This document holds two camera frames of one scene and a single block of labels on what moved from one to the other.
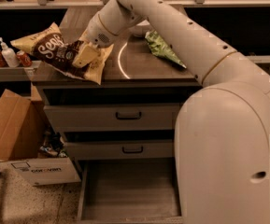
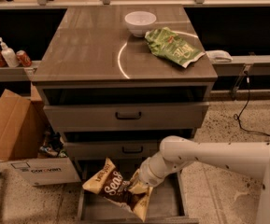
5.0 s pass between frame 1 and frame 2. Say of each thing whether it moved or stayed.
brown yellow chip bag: moved
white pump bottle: stayed
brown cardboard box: stayed
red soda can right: stayed
